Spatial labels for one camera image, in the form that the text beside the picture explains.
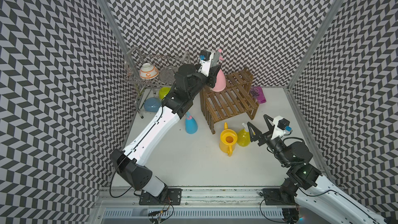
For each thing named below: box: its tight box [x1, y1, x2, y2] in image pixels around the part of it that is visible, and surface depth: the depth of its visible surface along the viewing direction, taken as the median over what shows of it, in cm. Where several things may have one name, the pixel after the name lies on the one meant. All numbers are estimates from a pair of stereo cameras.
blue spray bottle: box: [185, 111, 198, 135], surface depth 95 cm
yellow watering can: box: [218, 122, 238, 157], surface depth 82 cm
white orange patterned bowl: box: [138, 62, 160, 80], surface depth 86 cm
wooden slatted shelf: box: [199, 66, 260, 135], surface depth 93 cm
